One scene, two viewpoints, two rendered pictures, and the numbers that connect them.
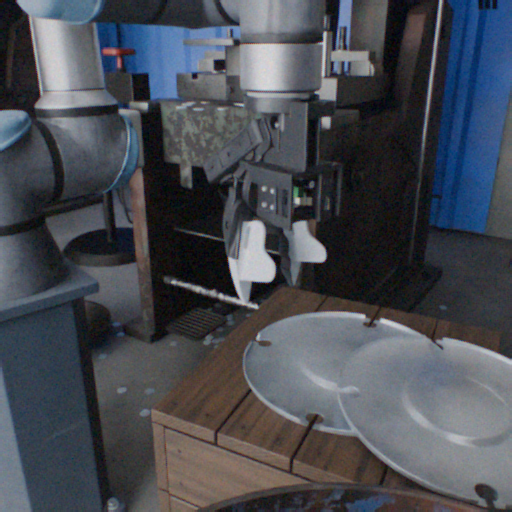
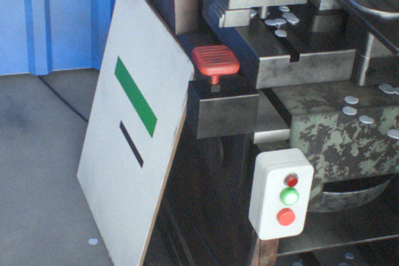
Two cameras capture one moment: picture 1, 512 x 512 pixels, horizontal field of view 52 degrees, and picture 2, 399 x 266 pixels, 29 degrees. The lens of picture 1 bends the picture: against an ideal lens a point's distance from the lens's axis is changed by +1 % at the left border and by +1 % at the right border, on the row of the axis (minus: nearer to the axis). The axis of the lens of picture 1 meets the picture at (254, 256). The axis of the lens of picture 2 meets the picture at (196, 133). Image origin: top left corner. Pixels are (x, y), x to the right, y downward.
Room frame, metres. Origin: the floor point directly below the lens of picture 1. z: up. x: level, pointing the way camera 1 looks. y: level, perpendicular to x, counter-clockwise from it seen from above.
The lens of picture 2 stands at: (0.79, 1.15, 1.27)
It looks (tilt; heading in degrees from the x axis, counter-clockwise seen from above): 33 degrees down; 307
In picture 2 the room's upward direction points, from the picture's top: 4 degrees clockwise
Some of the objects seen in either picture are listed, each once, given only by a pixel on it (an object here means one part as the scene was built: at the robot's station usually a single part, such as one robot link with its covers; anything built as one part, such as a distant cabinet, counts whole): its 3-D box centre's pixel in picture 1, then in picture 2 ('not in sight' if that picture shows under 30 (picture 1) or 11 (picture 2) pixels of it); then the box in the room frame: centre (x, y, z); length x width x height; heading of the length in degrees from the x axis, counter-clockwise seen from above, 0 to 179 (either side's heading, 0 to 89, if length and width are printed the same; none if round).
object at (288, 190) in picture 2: not in sight; (289, 196); (1.22, 0.33, 0.58); 0.03 x 0.01 x 0.03; 56
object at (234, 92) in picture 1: (242, 70); (390, 47); (1.24, 0.03, 0.72); 0.25 x 0.14 x 0.14; 146
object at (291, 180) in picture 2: not in sight; (291, 180); (1.22, 0.33, 0.61); 0.02 x 0.01 x 0.02; 56
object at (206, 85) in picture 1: (281, 85); (339, 25); (1.39, -0.07, 0.68); 0.45 x 0.30 x 0.06; 56
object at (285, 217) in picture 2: not in sight; (285, 217); (1.22, 0.33, 0.54); 0.03 x 0.01 x 0.03; 56
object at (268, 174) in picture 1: (285, 160); not in sight; (0.50, -0.03, 0.66); 0.09 x 0.08 x 0.12; 41
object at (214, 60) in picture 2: (120, 64); (213, 77); (1.38, 0.33, 0.72); 0.07 x 0.06 x 0.08; 146
